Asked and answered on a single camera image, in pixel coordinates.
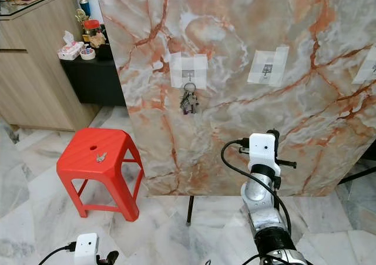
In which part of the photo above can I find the dark metal table leg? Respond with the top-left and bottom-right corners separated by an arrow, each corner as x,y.
186,196 -> 195,227
338,165 -> 376,187

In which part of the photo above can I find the key bunch with metal ring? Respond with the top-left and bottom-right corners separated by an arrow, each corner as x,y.
180,82 -> 200,115

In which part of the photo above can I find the red plastic stool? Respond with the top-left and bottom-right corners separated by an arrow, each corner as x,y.
56,128 -> 145,223

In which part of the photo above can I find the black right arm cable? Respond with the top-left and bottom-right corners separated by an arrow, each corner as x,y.
221,138 -> 293,237

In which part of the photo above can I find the black side table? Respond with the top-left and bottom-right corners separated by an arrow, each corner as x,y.
60,53 -> 127,108

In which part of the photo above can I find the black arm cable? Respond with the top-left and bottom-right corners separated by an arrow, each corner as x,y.
38,243 -> 77,265
221,138 -> 293,237

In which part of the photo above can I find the jar with red lid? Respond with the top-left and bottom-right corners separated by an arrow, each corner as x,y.
82,19 -> 103,48

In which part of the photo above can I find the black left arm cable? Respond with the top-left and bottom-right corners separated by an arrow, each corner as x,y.
38,243 -> 77,265

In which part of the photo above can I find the tissue box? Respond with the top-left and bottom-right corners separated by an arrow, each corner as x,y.
57,31 -> 85,61

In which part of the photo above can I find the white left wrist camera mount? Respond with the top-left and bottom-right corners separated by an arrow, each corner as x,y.
75,233 -> 100,265

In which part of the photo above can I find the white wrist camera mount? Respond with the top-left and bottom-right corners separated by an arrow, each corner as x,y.
248,133 -> 279,178
75,233 -> 100,265

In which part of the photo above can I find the white tape roll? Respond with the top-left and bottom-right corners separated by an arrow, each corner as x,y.
80,48 -> 96,61

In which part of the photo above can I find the clear tape patch with hook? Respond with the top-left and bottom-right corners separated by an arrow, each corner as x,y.
169,52 -> 210,90
351,46 -> 376,85
246,45 -> 290,89

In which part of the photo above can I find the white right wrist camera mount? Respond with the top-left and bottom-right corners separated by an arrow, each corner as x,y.
248,133 -> 279,178

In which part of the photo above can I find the light wooden cabinet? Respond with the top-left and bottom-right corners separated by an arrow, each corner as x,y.
0,0 -> 96,126

